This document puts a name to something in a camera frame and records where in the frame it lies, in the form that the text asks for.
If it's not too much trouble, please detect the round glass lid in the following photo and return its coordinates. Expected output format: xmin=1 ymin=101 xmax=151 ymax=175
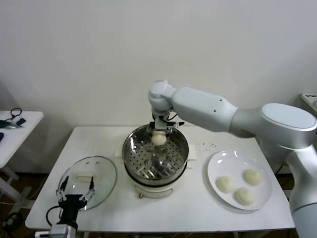
xmin=57 ymin=155 xmax=118 ymax=211

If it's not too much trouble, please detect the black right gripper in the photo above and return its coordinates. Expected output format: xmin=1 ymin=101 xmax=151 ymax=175
xmin=148 ymin=116 xmax=179 ymax=136

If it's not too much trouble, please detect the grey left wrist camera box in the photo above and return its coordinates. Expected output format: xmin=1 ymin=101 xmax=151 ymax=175
xmin=49 ymin=224 xmax=69 ymax=238

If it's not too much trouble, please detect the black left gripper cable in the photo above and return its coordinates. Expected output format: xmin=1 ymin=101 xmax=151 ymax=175
xmin=46 ymin=206 xmax=63 ymax=227

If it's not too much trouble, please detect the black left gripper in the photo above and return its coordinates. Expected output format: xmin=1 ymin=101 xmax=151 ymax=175
xmin=56 ymin=175 xmax=96 ymax=225

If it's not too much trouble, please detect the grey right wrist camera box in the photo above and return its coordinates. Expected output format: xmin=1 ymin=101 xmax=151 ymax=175
xmin=168 ymin=119 xmax=185 ymax=128

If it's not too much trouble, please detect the large white plate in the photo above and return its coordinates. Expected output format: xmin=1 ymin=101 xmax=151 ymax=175
xmin=207 ymin=150 xmax=272 ymax=211

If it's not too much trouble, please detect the steel perforated steamer basket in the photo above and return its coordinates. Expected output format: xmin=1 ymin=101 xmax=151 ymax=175
xmin=114 ymin=123 xmax=198 ymax=183

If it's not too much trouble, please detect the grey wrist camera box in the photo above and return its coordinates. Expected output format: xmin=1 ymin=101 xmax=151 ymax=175
xmin=49 ymin=224 xmax=69 ymax=238
xmin=168 ymin=119 xmax=185 ymax=128

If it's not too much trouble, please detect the white steamed baozi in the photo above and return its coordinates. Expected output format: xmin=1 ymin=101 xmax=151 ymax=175
xmin=243 ymin=169 xmax=263 ymax=185
xmin=234 ymin=187 xmax=255 ymax=206
xmin=151 ymin=131 xmax=167 ymax=146
xmin=216 ymin=176 xmax=236 ymax=194

